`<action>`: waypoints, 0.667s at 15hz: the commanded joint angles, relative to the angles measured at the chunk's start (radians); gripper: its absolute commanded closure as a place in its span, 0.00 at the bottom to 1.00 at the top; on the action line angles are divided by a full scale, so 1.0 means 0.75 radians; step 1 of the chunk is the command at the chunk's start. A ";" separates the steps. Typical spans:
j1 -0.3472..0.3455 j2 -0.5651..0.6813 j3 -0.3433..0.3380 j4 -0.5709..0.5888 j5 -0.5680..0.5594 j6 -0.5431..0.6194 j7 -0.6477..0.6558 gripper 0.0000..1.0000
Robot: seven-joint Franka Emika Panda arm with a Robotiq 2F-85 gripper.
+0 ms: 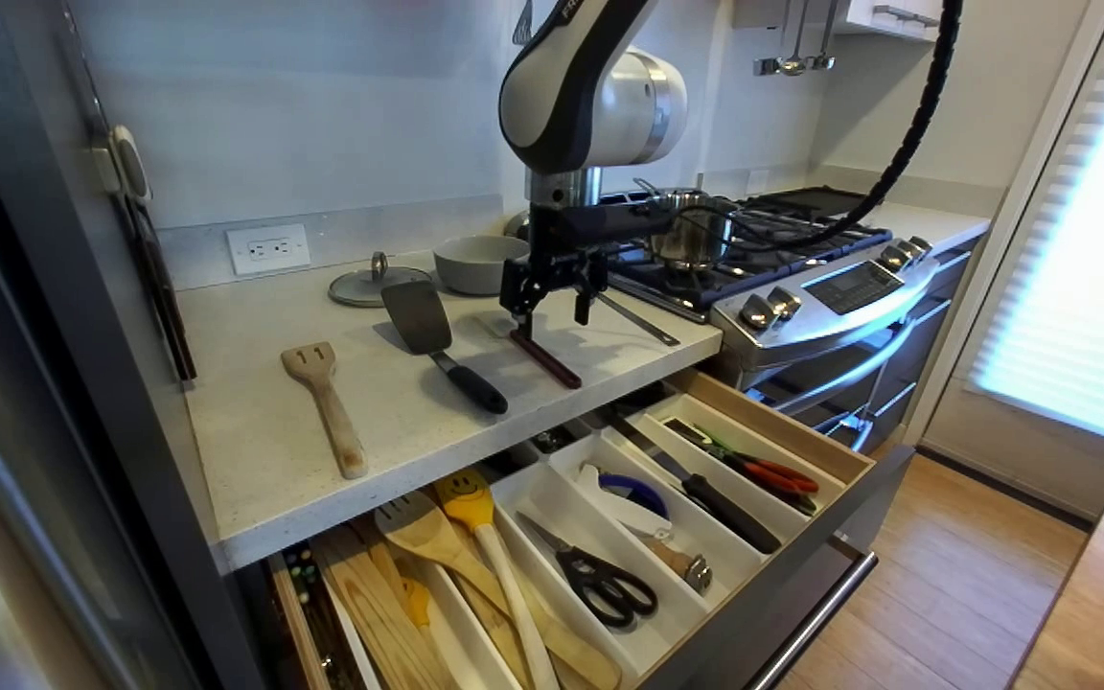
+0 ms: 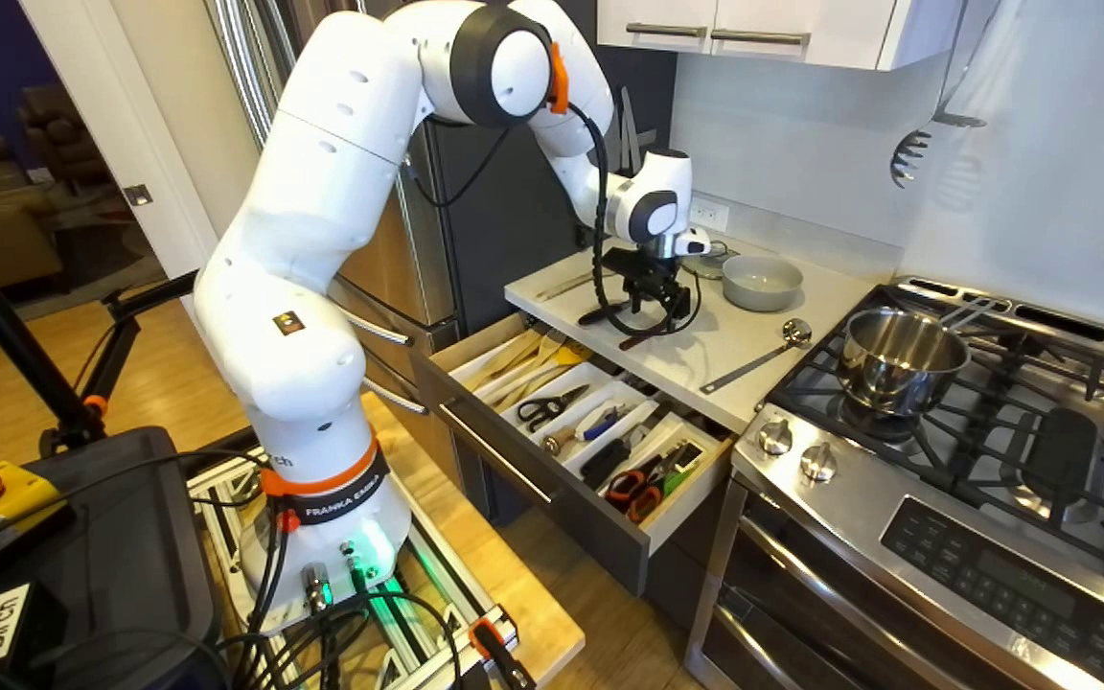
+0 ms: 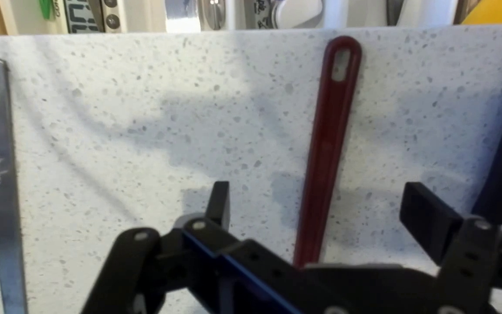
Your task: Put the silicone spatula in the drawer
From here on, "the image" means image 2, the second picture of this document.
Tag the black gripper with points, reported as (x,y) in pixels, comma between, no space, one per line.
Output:
(644,274)

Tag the wide wooden spatula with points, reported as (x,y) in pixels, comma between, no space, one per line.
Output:
(492,360)

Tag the flat black utensil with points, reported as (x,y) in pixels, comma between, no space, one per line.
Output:
(683,454)

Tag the black kitchen scissors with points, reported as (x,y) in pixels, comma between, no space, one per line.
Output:
(537,410)

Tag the white wall cabinets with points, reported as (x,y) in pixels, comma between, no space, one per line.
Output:
(832,31)

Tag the cork bottle stopper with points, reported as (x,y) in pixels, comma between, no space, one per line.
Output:
(556,444)

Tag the metal ladle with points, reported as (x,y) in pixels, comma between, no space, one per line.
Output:
(799,332)

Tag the white door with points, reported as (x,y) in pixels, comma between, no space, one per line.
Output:
(93,117)

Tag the open kitchen drawer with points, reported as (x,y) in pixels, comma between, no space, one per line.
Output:
(576,387)

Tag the white label tag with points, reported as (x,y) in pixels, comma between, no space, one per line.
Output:
(1,624)

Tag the green plastic utensil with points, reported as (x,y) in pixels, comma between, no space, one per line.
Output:
(677,482)

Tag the long wooden spatula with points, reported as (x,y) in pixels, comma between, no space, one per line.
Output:
(518,381)

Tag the black oval stove pad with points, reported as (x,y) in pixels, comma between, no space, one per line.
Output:
(1058,454)

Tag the stainless steel gas stove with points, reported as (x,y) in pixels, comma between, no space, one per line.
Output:
(832,539)

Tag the black equipment case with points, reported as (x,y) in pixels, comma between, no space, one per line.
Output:
(118,562)

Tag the grey bowl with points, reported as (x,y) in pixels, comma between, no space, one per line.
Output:
(764,287)

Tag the stainless steel pot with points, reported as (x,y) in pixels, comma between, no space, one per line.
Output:
(897,360)

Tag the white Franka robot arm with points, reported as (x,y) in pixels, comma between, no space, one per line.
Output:
(325,195)

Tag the dark wooden chair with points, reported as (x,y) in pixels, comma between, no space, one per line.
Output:
(60,141)

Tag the black camera tripod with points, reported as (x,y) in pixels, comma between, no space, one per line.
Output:
(17,341)

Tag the wooden drawer with grey front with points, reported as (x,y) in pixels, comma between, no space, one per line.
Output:
(537,503)

